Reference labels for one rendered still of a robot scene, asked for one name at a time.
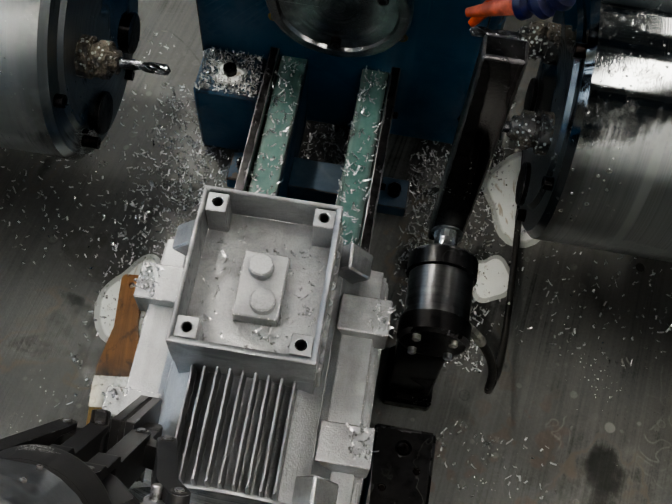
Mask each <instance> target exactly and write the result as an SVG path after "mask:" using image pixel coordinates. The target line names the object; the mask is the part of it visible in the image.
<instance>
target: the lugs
mask: <svg viewBox="0 0 672 504"><path fill-rule="evenodd" d="M195 221H196V219H194V220H191V221H188V222H186V223H183V224H180V225H178V227H177V231H176V235H175V239H174V242H173V246H172V248H173V249H174V250H175V251H177V252H179V253H181V254H183V255H185V256H187V253H188V249H189V245H190V241H191V237H192V233H193V229H194V225H195ZM372 262H373V255H372V254H370V253H369V252H367V251H366V250H364V249H362V248H361V247H359V246H358V245H356V244H355V243H350V244H347V245H343V250H342V256H341V260H340V269H339V276H340V277H341V278H343V279H345V280H346V281H348V282H349V283H351V284H354V283H358V282H363V281H367V280H369V279H370V275H371V268H372ZM151 475H152V470H150V469H147V468H145V474H144V481H143V483H142V482H141V481H138V482H136V481H135V482H134V483H133V485H132V486H147V485H151ZM338 489H339V485H338V484H337V483H334V482H332V481H329V480H327V479H324V478H322V477H319V476H317V475H310V476H297V477H296V479H295V485H294V490H293V496H292V502H291V504H336V502H337V495H338Z"/></svg>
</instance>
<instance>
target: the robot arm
mask: <svg viewBox="0 0 672 504"><path fill-rule="evenodd" d="M161 404H162V399H161V398H156V397H149V396H145V395H140V396H139V397H138V398H137V399H136V400H134V401H133V402H132V403H131V404H129V405H128V406H127V407H126V408H125V409H123V410H122V411H121V412H120V413H118V414H117V415H116V416H115V417H113V416H111V412H110V411H108V410H103V409H94V410H92V412H91V418H90V423H88V424H87V425H86V426H85V427H83V428H77V421H75V420H73V419H71V418H62V419H58V420H55V421H52V422H49V423H46V424H44V425H41V426H38V427H35V428H32V429H29V430H26V431H23V432H20V433H17V434H14V435H11V436H8V437H5V438H2V439H0V504H189V503H190V497H191V492H190V491H189V490H188V489H187V488H186V487H185V486H184V485H183V484H182V483H181V482H180V481H179V474H178V450H177V449H178V443H177V439H176V438H174V437H172V436H169V435H165V436H161V435H162V429H163V427H162V425H161V424H158V423H159V417H160V411H161ZM145 468H147V469H150V470H152V475H151V491H150V495H147V496H145V497H144V499H143V502H141V503H140V502H139V500H138V499H137V498H136V497H135V496H134V495H133V494H132V492H131V491H130V490H129V488H130V487H131V486H132V485H133V483H134V482H135V481H136V482H138V481H141V482H142V483H143V481H144V474H145Z"/></svg>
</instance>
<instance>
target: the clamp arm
mask: <svg viewBox="0 0 672 504"><path fill-rule="evenodd" d="M528 54H529V42H528V41H525V40H519V39H513V38H507V37H501V36H494V35H485V36H484V37H483V40H482V43H481V47H480V50H479V54H478V57H477V60H476V64H475V67H474V71H473V74H472V78H471V81H470V85H469V88H468V91H467V95H466V98H465V102H464V105H463V109H462V112H461V116H460V119H459V123H458V126H457V129H456V133H455V136H454V140H453V143H452V147H451V150H450V154H449V157H448V161H447V164H446V167H445V171H444V174H443V178H442V181H441V185H440V188H439V192H438V195H437V199H436V202H435V205H434V209H433V212H432V216H431V219H430V223H429V230H428V238H429V239H430V240H434V239H435V238H436V237H437V236H438V229H441V228H443V229H441V232H440V236H441V235H443V236H446V235H447V236H449V231H450V229H453V230H455V231H453V232H452V237H454V239H456V240H457V238H458V243H457V245H458V244H460V243H461V241H462V238H463V235H464V233H465V230H466V227H467V225H468V222H469V219H470V217H471V214H472V211H473V209H474V206H475V203H476V200H477V198H478V195H479V192H480V190H481V187H482V184H483V182H484V179H485V176H486V174H487V171H488V168H489V166H490V163H491V160H492V157H493V155H494V152H495V149H496V147H497V144H498V141H499V139H500V136H501V133H502V131H503V128H504V125H505V123H506V120H507V117H508V114H509V112H510V109H511V106H512V104H513V101H514V98H515V96H516V93H517V90H518V88H519V85H520V82H521V80H522V77H523V74H524V71H525V69H526V66H527V63H528ZM447 228H449V229H447Z"/></svg>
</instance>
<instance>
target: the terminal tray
mask: <svg viewBox="0 0 672 504"><path fill-rule="evenodd" d="M342 215H343V206H338V205H332V204H325V203H319V202H312V201H306V200H300V199H293V198H287V197H280V196H274V195H267V194H261V193H254V192H248V191H242V190H235V189H229V188H222V187H216V186H209V185H205V186H204V190H203V194H202V198H201V202H200V206H199V209H198V213H197V217H196V221H195V225H194V229H193V233H192V237H191V241H190V245H189V249H188V253H187V256H186V260H185V264H184V268H183V272H182V276H181V280H180V284H179V288H178V292H177V296H176V299H175V303H174V307H173V311H172V315H171V319H170V323H169V327H168V331H167V335H166V339H165V341H166V344H167V347H168V349H169V352H170V355H171V358H172V360H173V361H174V362H175V365H176V368H177V370H178V373H185V372H190V368H191V364H192V365H194V366H195V369H196V371H197V372H202V370H203V366H207V369H208V372H209V373H215V369H216V367H219V368H220V371H221V374H228V369H229V368H231V369H232V371H233V374H234V375H238V376H240V375H241V371H242V370H244V371H245V373H246V377H250V378H254V373H258V377H259V379H261V380H265V381H266V380H267V375H270V376H271V380H272V382H274V383H278V384H279V383H280V378H283V379H284V385H285V386H289V387H293V381H296V383H297V389H298V390H301V391H304V392H307V393H310V394H314V388H319V387H320V385H321V374H322V370H323V366H324V355H325V353H326V347H327V339H328V337H329V328H330V323H331V318H332V308H333V307H334V299H335V293H336V289H337V279H338V277H339V269H340V260H341V256H342V250H343V241H344V240H343V237H342V236H340V234H341V225H342ZM244 224H245V225H246V224H247V227H248V228H246V230H245V229H243V230H241V231H239V235H238V231H237V230H239V229H240V228H242V227H243V225H244ZM223 233H224V234H225V235H223ZM243 235H244V236H245V240H244V239H243ZM220 238H223V240H224V241H222V242H224V243H227V245H223V244H221V243H217V242H219V241H221V240H220ZM238 239H240V240H243V241H247V244H245V243H241V242H239V241H237V240H238ZM284 244H285V246H286V248H287V250H285V247H284ZM310 246H311V249H310V250H308V248H310ZM273 248H274V249H276V251H277V252H279V254H278V255H274V253H277V252H274V250H273ZM222 249H223V251H224V253H225V254H226V256H227V257H228V258H229V259H230V261H227V262H226V263H223V261H226V259H225V257H224V256H223V254H222V253H221V250H222ZM266 249H267V250H268V253H266ZM291 250H292V251H293V253H295V254H296V255H298V256H297V258H296V257H294V256H293V255H292V254H291V252H290V251H291ZM299 251H300V252H304V251H307V254H300V252H299ZM310 255H311V256H310ZM308 256H309V257H311V258H310V259H309V258H302V257H308ZM315 257H317V258H318V259H319V260H320V262H321V263H320V264H319V263H318V261H317V260H316V259H315ZM233 259H235V263H233V262H232V260H233ZM323 265H324V266H325V267H324V269H323V270H322V272H321V274H320V275H318V273H319V271H320V270H321V268H322V267H323ZM239 266H240V267H241V269H240V268H239ZM289 266H291V269H292V271H293V273H294V275H292V276H291V274H290V272H289ZM224 267H226V269H225V270H224V271H223V272H222V273H220V270H222V269H223V268H224ZM230 267H231V272H230V273H229V271H230ZM215 268H216V270H214V269H215ZM303 268H304V269H307V270H304V269H303ZM239 272H241V273H240V276H238V274H239ZM228 273H229V274H228ZM288 274H289V275H288ZM200 275H201V276H202V277H203V278H204V279H205V280H206V281H207V282H208V283H206V282H205V281H204V280H203V279H202V278H201V277H200ZM215 277H218V279H215ZM309 281H310V284H311V283H313V285H316V287H313V286H311V285H310V284H308V283H309ZM207 284H209V287H208V286H207ZM217 285H219V289H220V291H218V289H217ZM301 287H303V290H301V292H299V288H301ZM231 288H232V289H233V290H235V291H236V293H234V292H233V291H232V290H231ZM310 290H313V291H314V292H312V293H311V291H310ZM216 291H218V293H217V295H216V297H215V299H214V300H212V299H213V297H214V295H215V293H216ZM295 294H296V295H298V296H300V297H301V296H302V297H301V298H303V297H305V296H306V295H307V294H308V296H307V297H306V298H304V299H302V300H301V298H297V297H296V296H294V295H295ZM202 300H203V302H204V301H205V303H202V304H201V303H200V301H202ZM285 304H288V305H287V306H288V308H286V307H285ZM303 304H305V306H306V307H308V308H309V309H310V310H309V312H306V310H308V309H306V307H305V308H303V307H302V306H303ZM313 308H314V311H313V312H312V313H311V316H309V317H304V316H301V315H302V314H301V313H302V311H301V310H303V312H304V313H305V315H306V316H308V314H309V313H310V312H311V311H312V309H313ZM214 309H215V310H216V311H217V312H218V314H219V315H218V316H216V314H215V313H214V312H213V310H214ZM280 313H282V322H280V326H277V325H278V322H279V321H280ZM297 313H300V316H298V314H297ZM203 314H206V315H207V316H208V317H210V318H212V319H213V320H212V321H210V320H207V321H204V322H201V321H200V320H205V318H203ZM289 316H290V317H291V318H290V319H288V320H287V319H286V318H288V317H289ZM199 317H200V318H199ZM314 317H316V320H315V322H314V324H313V325H312V327H311V328H309V327H308V326H309V325H310V323H311V321H312V320H313V318H314ZM233 320H236V323H233ZM291 321H294V322H293V323H292V324H290V325H289V324H288V323H290V322H291ZM270 325H271V326H272V328H271V333H270V335H269V334H268V333H269V329H270ZM259 327H262V329H261V330H260V331H258V333H260V335H261V336H262V337H264V339H267V340H263V339H262V340H259V336H258V334H254V335H252V334H251V333H252V331H253V332H254V331H255V330H257V329H258V328H259ZM219 332H222V333H223V334H222V336H223V337H224V338H225V339H223V340H222V339H221V337H220V336H219V334H218V333H219ZM306 332H308V335H307V334H306ZM203 333H204V335H205V338H203ZM279 334H281V335H280V336H279V337H278V338H275V336H278V335H279ZM285 336H288V337H285ZM291 336H292V337H291ZM268 337H269V342H272V343H273V342H274V344H273V345H270V344H269V342H268ZM286 338H288V339H287V340H284V339H286ZM227 340H228V343H227ZM289 344H290V347H289V348H288V347H287V346H288V345H289ZM246 345H248V347H247V348H244V346H246ZM251 347H252V348H257V349H252V348H251ZM274 349H275V350H276V351H278V352H277V353H276V352H274V351H273V350H274Z"/></svg>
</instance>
